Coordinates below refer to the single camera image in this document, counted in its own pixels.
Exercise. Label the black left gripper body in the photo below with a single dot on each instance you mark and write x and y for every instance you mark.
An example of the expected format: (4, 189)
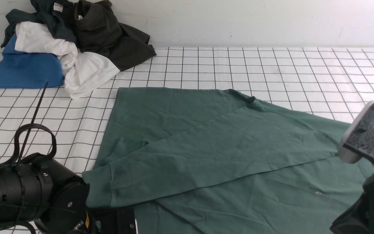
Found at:
(107, 221)

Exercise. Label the green long-sleeved shirt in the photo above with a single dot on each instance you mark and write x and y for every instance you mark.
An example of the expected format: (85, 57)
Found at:
(221, 162)

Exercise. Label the blue shirt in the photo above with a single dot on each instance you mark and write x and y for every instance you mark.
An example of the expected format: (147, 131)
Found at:
(22, 70)

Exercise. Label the white shirt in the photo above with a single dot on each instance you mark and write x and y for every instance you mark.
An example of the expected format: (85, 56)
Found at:
(83, 71)

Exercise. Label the dark teal shirt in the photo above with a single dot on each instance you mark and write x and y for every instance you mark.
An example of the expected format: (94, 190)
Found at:
(49, 13)

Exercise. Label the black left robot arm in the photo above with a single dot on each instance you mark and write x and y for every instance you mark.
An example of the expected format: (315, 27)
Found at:
(50, 198)

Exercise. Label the dark olive shirt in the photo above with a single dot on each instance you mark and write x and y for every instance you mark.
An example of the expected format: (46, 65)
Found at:
(98, 30)

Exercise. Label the white checkered tablecloth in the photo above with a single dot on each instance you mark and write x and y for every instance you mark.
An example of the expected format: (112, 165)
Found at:
(325, 82)

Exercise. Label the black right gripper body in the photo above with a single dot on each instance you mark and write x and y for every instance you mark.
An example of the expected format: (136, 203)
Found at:
(359, 218)

